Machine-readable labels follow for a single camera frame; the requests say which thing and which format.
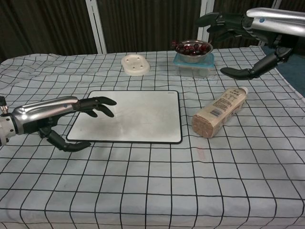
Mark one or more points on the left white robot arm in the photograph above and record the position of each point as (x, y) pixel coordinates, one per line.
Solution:
(4, 128)

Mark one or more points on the white drawing board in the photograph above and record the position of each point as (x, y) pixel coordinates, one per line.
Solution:
(143, 114)

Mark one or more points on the beige drink bottle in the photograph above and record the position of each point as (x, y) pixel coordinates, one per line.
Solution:
(221, 109)

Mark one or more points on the blue table pad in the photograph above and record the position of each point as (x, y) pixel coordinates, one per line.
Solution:
(293, 76)

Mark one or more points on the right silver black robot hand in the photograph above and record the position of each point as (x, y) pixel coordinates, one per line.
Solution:
(274, 21)

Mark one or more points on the stainless steel bowl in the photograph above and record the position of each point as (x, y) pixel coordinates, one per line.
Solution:
(194, 58)

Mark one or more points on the bunch of dark red grapes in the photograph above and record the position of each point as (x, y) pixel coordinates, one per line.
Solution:
(188, 48)

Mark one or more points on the clear blue plastic container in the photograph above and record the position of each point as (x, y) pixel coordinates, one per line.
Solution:
(205, 68)

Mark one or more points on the white black checked tablecloth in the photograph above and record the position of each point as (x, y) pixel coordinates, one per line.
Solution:
(152, 181)

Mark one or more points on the cream oval soap dish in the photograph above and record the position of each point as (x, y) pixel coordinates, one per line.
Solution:
(135, 65)

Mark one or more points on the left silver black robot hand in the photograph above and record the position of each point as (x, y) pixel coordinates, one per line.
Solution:
(43, 111)

